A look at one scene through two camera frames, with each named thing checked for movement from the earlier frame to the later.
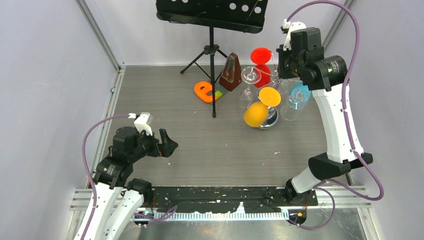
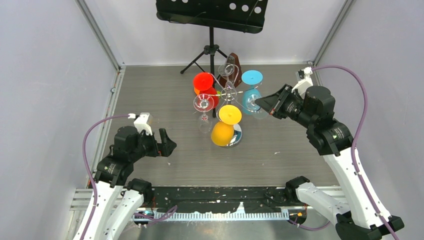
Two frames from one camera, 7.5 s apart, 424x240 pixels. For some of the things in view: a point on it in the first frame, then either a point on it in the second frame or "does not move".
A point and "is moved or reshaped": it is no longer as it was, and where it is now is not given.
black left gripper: [166, 149] does not move
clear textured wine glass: [289, 111] is moved or reshaped
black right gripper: [282, 73] → [270, 103]
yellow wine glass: [255, 112] → [226, 133]
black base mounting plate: [253, 199] does not move
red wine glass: [262, 56] → [203, 82]
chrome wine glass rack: [272, 118] → [226, 84]
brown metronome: [231, 77] does not move
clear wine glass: [249, 75] → [204, 103]
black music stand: [248, 16] does not move
